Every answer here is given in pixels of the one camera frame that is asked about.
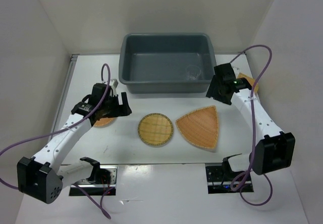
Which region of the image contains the square woven tray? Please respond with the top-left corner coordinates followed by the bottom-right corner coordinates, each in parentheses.
top-left (237, 73), bottom-right (259, 94)

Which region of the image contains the clear plastic cup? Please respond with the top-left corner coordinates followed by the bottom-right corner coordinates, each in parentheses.
top-left (186, 65), bottom-right (201, 80)

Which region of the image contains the round green-rimmed bamboo tray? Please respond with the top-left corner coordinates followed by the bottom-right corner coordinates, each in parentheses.
top-left (137, 113), bottom-right (174, 147)

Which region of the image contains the triangular woven tray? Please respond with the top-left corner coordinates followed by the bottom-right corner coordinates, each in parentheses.
top-left (175, 105), bottom-right (220, 151)

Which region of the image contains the grey plastic bin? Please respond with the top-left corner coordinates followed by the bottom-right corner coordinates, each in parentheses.
top-left (119, 33), bottom-right (216, 94)

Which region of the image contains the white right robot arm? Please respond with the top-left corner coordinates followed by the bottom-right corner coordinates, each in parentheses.
top-left (206, 63), bottom-right (295, 180)

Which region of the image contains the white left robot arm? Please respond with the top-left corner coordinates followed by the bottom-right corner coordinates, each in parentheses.
top-left (17, 79), bottom-right (132, 204)

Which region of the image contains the round tan woven tray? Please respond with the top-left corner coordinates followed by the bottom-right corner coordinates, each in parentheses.
top-left (93, 118), bottom-right (117, 128)

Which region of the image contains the aluminium table edge rail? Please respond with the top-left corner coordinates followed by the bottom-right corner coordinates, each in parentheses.
top-left (51, 54), bottom-right (79, 131)

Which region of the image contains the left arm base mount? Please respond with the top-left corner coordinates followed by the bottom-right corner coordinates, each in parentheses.
top-left (76, 165), bottom-right (118, 196)

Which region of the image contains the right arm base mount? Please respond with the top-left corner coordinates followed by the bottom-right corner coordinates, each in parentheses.
top-left (205, 163), bottom-right (240, 194)

